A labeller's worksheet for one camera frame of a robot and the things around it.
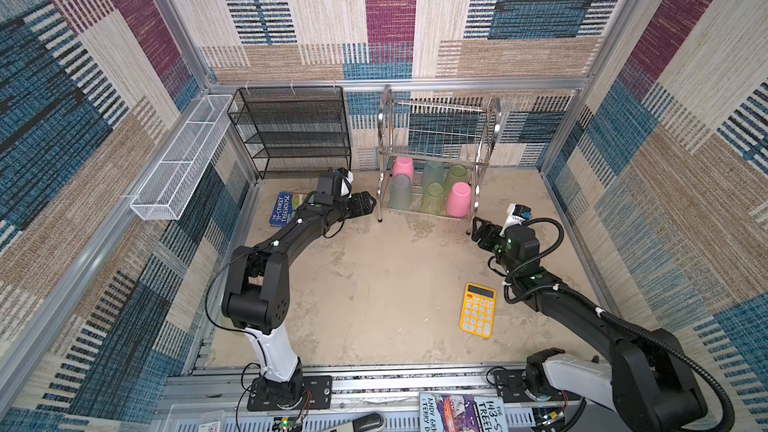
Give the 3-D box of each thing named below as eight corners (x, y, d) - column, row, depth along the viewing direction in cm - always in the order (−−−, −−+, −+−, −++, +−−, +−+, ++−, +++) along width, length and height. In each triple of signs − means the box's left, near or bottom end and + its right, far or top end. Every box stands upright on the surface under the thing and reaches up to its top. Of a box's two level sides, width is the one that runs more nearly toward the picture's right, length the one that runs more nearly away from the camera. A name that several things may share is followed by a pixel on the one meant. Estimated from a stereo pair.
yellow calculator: (458, 329, 85) (460, 326, 83) (465, 284, 93) (467, 281, 91) (490, 339, 83) (492, 336, 81) (494, 292, 92) (496, 289, 90)
